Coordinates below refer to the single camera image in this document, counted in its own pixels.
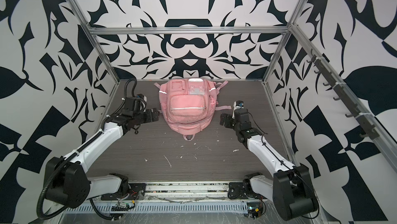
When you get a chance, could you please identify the pink student backpack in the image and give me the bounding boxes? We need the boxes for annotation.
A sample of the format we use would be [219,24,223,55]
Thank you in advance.
[154,78,232,141]

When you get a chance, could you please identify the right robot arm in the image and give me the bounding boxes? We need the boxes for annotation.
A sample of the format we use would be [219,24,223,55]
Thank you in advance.
[220,108,319,221]

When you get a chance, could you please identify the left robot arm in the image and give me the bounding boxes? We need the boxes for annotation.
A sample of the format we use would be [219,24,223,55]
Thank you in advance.
[36,78,159,220]

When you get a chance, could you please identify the green lit circuit board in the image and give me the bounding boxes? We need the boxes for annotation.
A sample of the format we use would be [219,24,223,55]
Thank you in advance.
[247,204,267,219]

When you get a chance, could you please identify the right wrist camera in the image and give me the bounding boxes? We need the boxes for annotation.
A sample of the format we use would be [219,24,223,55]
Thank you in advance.
[233,100,244,111]

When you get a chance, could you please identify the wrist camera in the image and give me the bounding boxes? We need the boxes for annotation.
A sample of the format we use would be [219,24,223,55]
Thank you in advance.
[233,100,244,111]
[136,94,147,107]

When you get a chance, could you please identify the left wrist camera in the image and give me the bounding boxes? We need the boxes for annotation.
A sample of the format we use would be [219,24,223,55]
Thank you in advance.
[136,94,147,107]

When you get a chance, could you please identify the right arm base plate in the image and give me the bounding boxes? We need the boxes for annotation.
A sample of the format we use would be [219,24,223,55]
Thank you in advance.
[227,182,266,200]

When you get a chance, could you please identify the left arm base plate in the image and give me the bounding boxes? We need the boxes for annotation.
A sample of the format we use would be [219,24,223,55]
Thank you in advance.
[101,183,146,201]

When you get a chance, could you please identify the white cable duct strip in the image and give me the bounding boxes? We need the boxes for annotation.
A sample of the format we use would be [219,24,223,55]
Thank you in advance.
[63,202,250,215]

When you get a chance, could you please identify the wall hook rail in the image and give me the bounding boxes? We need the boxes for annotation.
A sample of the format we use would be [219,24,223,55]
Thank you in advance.
[308,53,380,140]

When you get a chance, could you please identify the aluminium cage frame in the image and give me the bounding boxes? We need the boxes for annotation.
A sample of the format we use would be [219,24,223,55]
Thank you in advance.
[54,0,397,183]

